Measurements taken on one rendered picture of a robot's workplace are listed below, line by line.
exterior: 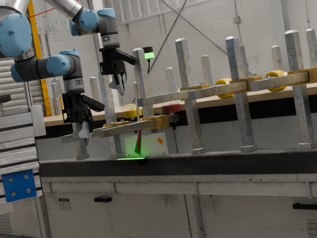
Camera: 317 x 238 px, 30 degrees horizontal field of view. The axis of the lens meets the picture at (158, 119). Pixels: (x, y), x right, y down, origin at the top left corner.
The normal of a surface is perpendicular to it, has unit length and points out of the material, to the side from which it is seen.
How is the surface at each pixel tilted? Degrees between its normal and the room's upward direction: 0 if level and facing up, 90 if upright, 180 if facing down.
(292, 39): 90
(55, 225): 90
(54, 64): 90
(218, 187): 90
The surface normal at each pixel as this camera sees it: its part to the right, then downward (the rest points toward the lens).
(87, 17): 0.25, 0.01
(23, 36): 0.95, -0.04
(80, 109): 0.70, -0.07
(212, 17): -0.66, 0.15
